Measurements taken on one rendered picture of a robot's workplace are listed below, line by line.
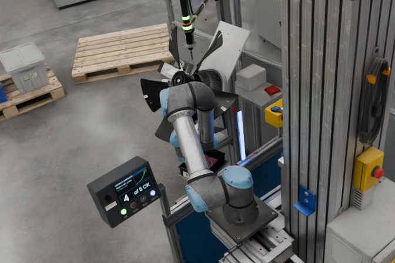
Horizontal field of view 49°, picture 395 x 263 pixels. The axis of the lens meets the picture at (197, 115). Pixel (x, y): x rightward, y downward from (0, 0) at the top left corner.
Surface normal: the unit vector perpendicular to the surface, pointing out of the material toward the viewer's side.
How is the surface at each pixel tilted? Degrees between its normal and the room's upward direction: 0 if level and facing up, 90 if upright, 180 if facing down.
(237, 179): 7
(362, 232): 0
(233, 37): 50
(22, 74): 96
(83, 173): 0
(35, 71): 96
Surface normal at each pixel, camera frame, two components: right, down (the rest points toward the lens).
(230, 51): -0.67, -0.18
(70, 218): -0.13, -0.81
